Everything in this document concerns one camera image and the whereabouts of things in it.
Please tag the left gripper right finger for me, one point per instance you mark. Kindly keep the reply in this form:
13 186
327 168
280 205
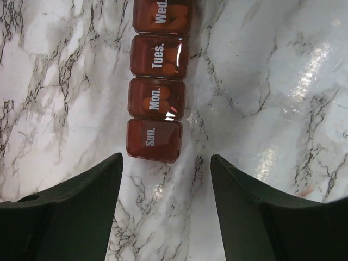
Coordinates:
259 222

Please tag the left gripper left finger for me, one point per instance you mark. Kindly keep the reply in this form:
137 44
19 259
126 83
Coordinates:
69 221

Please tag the brown weekly pill organizer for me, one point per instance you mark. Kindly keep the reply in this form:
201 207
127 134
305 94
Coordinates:
156 95

